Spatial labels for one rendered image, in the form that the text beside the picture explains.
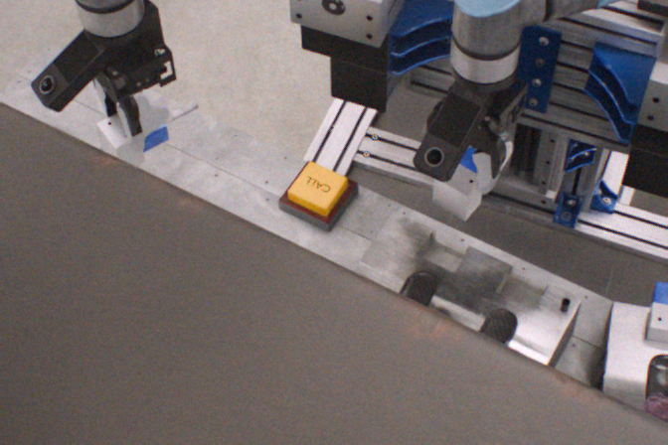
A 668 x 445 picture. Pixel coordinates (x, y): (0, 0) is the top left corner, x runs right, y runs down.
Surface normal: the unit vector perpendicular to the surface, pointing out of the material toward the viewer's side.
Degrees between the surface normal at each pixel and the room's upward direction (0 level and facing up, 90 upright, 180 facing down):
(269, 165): 0
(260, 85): 0
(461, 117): 30
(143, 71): 90
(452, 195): 90
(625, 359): 0
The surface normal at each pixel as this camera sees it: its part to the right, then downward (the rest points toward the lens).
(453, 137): -0.29, -0.15
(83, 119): -0.01, -0.58
